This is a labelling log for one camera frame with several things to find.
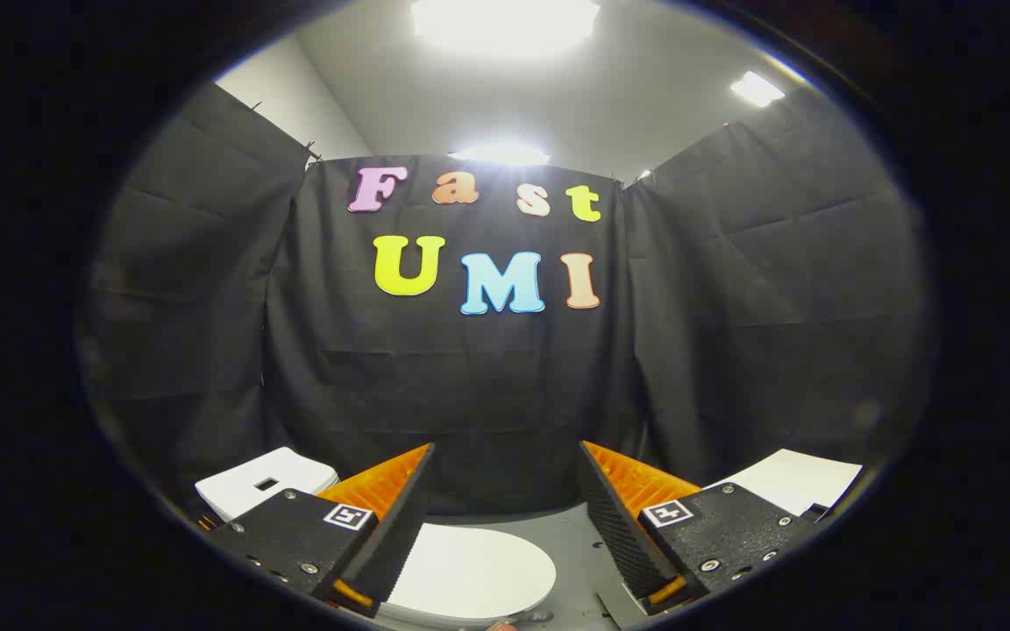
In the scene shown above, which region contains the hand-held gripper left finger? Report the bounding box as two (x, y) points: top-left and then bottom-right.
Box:
(205, 443), (437, 620)

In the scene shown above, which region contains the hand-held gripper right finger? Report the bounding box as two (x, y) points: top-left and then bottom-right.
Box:
(579, 440), (830, 616)

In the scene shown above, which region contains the white toilet lid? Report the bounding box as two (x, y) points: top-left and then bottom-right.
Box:
(378, 523), (558, 627)

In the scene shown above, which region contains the black backdrop cloth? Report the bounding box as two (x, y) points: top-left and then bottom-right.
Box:
(84, 83), (931, 520)

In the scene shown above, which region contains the grey drawer cabinet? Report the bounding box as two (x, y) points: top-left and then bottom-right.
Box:
(705, 449), (864, 520)

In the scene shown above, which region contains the large ceiling light panel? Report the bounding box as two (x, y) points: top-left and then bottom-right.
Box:
(411, 0), (601, 55)

